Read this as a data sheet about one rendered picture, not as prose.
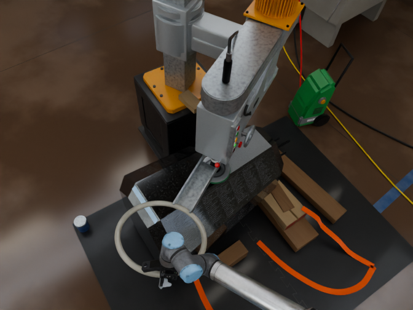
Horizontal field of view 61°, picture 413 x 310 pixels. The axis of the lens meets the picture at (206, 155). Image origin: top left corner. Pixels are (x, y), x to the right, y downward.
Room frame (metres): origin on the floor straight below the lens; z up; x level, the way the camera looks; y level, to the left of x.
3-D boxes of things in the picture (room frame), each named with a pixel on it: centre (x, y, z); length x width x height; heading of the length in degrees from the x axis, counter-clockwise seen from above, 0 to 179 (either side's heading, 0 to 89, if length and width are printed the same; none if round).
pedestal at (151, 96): (2.15, 0.27, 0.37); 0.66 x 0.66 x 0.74; 37
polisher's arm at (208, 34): (2.07, 0.09, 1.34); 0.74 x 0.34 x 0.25; 67
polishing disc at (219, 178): (1.29, -0.06, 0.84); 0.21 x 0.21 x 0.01
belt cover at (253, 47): (1.61, -0.20, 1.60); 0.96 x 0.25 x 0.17; 157
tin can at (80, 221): (1.11, 0.99, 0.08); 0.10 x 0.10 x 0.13
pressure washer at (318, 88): (2.58, -1.04, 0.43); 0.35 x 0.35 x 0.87; 22
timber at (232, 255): (0.93, -0.25, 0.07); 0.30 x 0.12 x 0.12; 130
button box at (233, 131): (1.18, -0.14, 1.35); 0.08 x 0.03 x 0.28; 157
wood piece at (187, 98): (1.92, 0.16, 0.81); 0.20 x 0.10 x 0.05; 45
